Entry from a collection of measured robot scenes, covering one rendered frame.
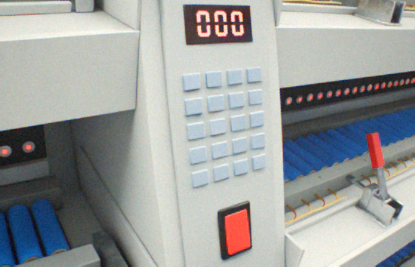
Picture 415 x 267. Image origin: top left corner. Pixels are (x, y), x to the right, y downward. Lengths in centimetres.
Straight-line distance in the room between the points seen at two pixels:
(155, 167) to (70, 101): 6
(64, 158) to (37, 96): 21
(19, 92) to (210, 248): 14
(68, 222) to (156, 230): 14
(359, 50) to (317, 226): 17
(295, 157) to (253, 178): 20
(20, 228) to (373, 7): 36
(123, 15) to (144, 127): 6
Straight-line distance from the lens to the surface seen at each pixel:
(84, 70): 20
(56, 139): 39
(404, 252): 68
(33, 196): 35
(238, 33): 23
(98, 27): 21
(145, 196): 23
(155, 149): 21
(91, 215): 36
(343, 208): 41
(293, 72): 28
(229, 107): 22
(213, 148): 22
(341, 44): 31
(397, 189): 49
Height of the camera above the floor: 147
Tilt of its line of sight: 10 degrees down
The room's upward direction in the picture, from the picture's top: 5 degrees counter-clockwise
